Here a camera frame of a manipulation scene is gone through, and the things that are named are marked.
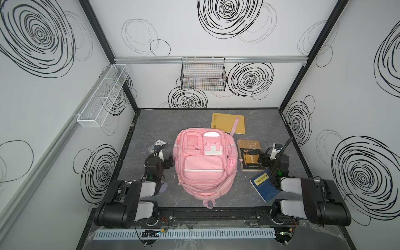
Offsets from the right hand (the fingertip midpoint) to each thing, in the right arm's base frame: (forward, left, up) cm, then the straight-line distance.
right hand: (266, 152), depth 92 cm
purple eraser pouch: (-21, +58, 0) cm, 61 cm away
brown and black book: (+1, +9, -2) cm, 10 cm away
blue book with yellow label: (-18, +4, -3) cm, 19 cm away
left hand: (-1, +61, +1) cm, 61 cm away
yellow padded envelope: (+27, +21, -4) cm, 35 cm away
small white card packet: (+8, +66, -3) cm, 66 cm away
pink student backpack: (-6, +36, +1) cm, 36 cm away
